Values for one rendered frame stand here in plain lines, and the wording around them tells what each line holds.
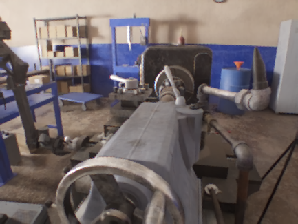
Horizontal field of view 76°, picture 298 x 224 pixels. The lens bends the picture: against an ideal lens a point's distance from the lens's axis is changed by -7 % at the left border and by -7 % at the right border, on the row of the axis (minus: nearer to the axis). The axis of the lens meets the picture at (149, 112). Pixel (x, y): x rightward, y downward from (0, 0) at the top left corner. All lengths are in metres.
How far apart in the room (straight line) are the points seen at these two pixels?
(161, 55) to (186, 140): 0.96
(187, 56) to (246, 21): 3.53
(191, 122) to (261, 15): 4.50
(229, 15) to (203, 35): 0.67
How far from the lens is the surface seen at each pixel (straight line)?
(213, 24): 4.81
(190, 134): 0.64
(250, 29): 4.93
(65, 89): 5.46
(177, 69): 1.29
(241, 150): 0.44
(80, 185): 0.51
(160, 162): 0.37
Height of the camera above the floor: 1.36
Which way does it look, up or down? 19 degrees down
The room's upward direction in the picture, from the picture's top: straight up
